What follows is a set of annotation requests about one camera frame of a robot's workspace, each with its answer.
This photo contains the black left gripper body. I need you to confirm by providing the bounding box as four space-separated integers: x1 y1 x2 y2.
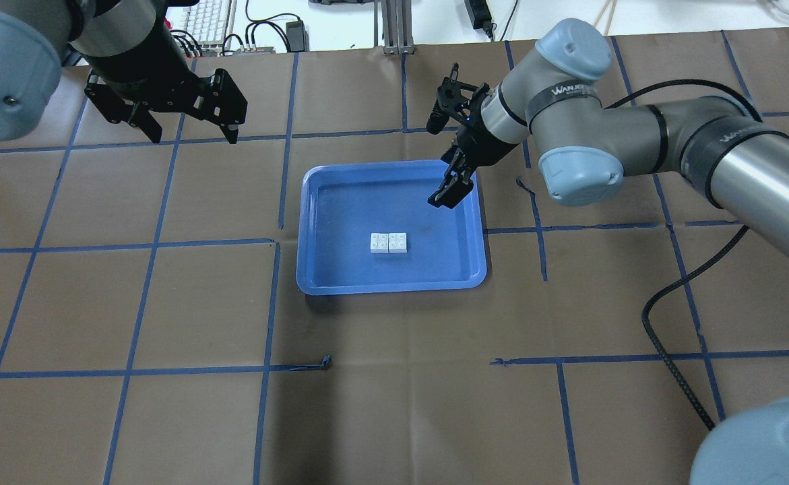
84 27 247 124

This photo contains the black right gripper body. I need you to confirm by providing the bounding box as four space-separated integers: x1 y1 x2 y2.
426 63 526 177

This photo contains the white block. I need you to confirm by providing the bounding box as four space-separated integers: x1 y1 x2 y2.
387 232 408 254
369 232 390 254

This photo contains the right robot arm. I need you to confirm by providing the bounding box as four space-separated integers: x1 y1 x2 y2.
426 18 789 484

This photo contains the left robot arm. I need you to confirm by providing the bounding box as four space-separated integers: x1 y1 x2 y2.
0 1 247 144

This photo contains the blue plastic tray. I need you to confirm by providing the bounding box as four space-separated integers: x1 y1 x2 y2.
296 160 487 296

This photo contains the white keyboard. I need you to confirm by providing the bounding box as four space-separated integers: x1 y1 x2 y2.
172 1 237 53

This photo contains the black power strip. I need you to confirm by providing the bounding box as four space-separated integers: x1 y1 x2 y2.
463 0 494 31

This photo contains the brown paper table cover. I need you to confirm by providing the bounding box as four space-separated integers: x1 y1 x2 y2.
0 30 789 485

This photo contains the aluminium frame post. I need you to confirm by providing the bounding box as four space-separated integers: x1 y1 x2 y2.
378 1 414 55

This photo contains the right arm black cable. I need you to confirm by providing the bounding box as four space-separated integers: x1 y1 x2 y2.
606 79 762 432

